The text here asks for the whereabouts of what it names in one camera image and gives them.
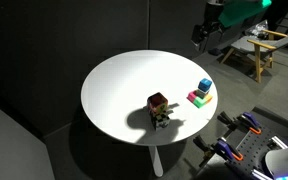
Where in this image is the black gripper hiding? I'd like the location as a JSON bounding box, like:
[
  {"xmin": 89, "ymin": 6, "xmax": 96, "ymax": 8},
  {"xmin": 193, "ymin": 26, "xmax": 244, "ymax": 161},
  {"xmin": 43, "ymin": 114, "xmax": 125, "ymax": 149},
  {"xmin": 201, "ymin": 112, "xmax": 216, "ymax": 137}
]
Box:
[{"xmin": 190, "ymin": 20, "xmax": 225, "ymax": 52}]

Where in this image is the blue block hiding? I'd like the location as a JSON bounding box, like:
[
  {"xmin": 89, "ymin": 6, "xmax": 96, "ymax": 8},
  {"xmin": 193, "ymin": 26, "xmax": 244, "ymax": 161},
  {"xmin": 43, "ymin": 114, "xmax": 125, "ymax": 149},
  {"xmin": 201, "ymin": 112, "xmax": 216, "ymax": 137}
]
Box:
[{"xmin": 197, "ymin": 77, "xmax": 213, "ymax": 93}]

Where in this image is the pink block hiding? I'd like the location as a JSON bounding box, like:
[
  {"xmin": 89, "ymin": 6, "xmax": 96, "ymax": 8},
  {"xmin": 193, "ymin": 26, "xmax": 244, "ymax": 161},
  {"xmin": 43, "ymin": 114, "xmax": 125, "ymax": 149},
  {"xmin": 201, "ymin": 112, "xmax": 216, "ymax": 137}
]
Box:
[{"xmin": 186, "ymin": 90, "xmax": 199, "ymax": 103}]

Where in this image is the orange yellow block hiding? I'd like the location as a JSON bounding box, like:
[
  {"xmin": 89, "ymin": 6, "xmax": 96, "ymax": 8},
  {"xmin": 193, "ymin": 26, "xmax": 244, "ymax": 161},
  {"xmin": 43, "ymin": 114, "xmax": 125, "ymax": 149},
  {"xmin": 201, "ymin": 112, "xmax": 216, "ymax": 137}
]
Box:
[{"xmin": 203, "ymin": 93, "xmax": 214, "ymax": 104}]

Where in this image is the green block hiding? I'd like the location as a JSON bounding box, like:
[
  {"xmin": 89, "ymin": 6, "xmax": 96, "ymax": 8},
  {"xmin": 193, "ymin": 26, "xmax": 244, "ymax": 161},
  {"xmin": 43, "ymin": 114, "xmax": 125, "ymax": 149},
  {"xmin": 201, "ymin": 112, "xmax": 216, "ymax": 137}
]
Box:
[{"xmin": 192, "ymin": 97, "xmax": 208, "ymax": 109}]

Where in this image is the dark blue floor object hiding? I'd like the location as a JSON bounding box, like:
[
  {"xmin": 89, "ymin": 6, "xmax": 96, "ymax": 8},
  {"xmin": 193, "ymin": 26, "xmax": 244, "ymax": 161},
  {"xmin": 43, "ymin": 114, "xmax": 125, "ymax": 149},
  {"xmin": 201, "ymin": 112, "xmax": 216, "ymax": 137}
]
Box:
[{"xmin": 207, "ymin": 47, "xmax": 223, "ymax": 57}]

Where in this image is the wooden chair with grey seat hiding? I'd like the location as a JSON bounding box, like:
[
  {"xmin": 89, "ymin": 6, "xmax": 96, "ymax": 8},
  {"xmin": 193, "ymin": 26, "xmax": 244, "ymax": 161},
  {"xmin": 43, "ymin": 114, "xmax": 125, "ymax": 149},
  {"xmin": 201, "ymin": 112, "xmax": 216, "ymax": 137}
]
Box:
[{"xmin": 220, "ymin": 27, "xmax": 288, "ymax": 84}]

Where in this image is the clear plastic bag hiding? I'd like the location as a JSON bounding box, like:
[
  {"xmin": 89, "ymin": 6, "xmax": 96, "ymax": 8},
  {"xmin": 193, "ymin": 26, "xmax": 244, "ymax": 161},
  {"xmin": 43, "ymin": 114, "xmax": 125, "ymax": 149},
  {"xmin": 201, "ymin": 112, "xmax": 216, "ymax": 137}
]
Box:
[{"xmin": 246, "ymin": 19, "xmax": 270, "ymax": 38}]

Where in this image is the multicoloured patterned cube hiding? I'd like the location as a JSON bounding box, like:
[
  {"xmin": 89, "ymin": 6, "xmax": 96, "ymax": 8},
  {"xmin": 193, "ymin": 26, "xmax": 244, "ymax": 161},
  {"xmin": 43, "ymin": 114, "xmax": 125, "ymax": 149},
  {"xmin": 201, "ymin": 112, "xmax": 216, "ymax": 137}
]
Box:
[{"xmin": 146, "ymin": 92, "xmax": 169, "ymax": 117}]

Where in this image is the purple black bar clamp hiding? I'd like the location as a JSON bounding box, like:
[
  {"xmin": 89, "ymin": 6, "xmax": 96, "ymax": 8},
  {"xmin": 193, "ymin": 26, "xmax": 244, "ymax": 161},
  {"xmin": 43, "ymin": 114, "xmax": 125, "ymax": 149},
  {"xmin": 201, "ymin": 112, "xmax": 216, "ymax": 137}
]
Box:
[
  {"xmin": 216, "ymin": 110, "xmax": 263, "ymax": 136},
  {"xmin": 192, "ymin": 134, "xmax": 246, "ymax": 168}
]

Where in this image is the black white checkered cube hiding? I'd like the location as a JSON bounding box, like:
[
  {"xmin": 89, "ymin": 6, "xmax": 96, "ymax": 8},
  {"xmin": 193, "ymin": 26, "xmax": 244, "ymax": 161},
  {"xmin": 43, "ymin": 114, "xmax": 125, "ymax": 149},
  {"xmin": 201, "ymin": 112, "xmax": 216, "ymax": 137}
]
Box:
[{"xmin": 150, "ymin": 112, "xmax": 171, "ymax": 132}]

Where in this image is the black perforated breadboard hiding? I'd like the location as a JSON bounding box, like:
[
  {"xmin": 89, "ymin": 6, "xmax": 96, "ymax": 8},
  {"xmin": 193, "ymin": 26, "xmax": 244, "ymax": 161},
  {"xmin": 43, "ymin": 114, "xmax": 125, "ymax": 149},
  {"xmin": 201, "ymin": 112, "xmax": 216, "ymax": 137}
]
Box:
[{"xmin": 229, "ymin": 126, "xmax": 287, "ymax": 180}]

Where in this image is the grey flat panel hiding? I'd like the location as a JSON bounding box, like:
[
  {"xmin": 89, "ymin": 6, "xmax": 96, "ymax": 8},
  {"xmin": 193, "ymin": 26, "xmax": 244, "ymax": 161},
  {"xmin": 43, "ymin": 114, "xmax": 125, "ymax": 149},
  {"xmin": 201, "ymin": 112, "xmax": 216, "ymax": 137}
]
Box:
[{"xmin": 0, "ymin": 96, "xmax": 56, "ymax": 180}]

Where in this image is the aluminium rail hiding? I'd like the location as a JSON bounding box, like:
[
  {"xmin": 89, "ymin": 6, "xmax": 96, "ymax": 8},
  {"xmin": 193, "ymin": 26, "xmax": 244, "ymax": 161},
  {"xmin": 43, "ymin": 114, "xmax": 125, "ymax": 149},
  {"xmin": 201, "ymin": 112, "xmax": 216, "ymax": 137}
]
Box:
[{"xmin": 267, "ymin": 134, "xmax": 288, "ymax": 151}]

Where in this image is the white table pedestal leg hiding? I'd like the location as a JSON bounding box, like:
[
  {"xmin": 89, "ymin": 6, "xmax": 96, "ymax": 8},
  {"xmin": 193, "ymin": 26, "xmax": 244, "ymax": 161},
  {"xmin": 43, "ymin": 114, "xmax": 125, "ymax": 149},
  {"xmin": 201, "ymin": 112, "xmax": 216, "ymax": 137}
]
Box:
[{"xmin": 147, "ymin": 144, "xmax": 165, "ymax": 178}]

